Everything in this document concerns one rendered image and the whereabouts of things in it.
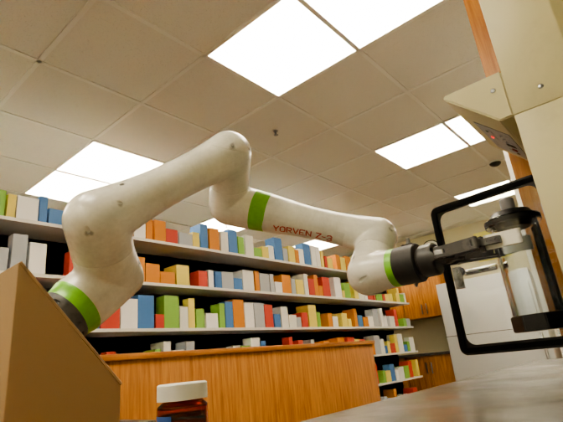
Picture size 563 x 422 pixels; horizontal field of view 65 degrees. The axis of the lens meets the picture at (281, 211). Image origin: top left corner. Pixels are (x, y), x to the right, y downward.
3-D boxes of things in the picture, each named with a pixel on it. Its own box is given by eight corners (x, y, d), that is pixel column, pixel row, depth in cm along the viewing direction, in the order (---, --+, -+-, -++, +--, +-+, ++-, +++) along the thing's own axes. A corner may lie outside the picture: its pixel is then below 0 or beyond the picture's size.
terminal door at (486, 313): (598, 344, 93) (543, 170, 106) (461, 356, 114) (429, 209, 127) (599, 344, 94) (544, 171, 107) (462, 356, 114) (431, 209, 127)
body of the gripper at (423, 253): (410, 244, 102) (450, 234, 96) (426, 248, 108) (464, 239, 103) (417, 275, 100) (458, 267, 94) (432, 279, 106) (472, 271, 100)
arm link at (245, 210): (200, 191, 123) (218, 170, 133) (202, 228, 130) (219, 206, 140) (263, 204, 119) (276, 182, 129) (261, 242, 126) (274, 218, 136)
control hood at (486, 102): (550, 162, 107) (538, 125, 110) (513, 115, 83) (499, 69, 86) (499, 177, 114) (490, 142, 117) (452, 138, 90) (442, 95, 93)
